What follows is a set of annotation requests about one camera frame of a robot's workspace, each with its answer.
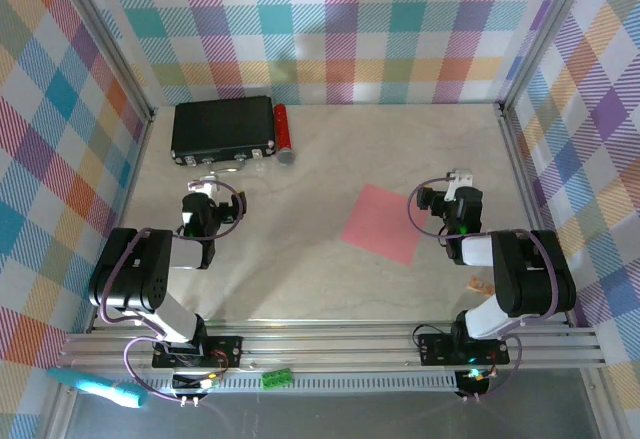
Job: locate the pink paper sheet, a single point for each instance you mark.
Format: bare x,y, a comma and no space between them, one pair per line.
382,224

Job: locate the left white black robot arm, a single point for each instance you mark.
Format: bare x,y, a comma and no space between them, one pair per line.
130,269

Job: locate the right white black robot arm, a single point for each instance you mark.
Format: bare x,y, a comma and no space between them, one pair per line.
530,269

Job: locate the small brown paper tag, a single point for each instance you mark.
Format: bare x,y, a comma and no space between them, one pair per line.
477,285

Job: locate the black carrying case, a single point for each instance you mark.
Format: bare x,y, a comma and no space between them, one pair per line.
222,126

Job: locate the red tube with silver cap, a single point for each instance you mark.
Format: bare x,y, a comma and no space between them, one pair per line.
283,129

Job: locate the small black controller board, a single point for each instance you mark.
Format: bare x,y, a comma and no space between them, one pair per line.
472,381
192,383

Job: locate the green terminal block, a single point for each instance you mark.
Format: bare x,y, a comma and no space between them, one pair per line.
276,378

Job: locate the teal plastic tool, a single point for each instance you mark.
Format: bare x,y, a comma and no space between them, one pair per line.
95,386

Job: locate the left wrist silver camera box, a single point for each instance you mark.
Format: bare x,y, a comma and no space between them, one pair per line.
202,187

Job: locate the aluminium side rail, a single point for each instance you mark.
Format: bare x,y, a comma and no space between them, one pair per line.
136,169
525,184

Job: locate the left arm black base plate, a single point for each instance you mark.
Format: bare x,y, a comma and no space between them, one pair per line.
225,351

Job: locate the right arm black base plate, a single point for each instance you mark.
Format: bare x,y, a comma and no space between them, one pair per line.
435,349

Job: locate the aluminium mounting rail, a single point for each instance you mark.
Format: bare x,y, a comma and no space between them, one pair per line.
325,354

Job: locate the aluminium frame post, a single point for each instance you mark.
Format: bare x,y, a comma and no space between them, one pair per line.
107,39
542,34

